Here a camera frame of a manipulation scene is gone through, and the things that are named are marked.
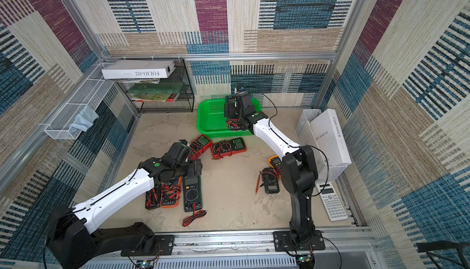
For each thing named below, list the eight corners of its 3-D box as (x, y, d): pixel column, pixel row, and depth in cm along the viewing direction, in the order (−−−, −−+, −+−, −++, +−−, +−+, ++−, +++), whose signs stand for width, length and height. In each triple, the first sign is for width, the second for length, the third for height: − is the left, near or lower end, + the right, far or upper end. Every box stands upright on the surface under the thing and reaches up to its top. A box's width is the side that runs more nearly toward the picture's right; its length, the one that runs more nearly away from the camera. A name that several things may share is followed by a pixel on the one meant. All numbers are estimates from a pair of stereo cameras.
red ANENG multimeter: (213, 160, 99) (212, 156, 97) (210, 148, 104) (209, 144, 101) (246, 151, 103) (246, 147, 100) (242, 140, 108) (242, 136, 105)
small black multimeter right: (264, 194, 88) (265, 190, 84) (262, 172, 95) (263, 167, 92) (278, 194, 88) (280, 190, 84) (275, 172, 95) (276, 167, 92)
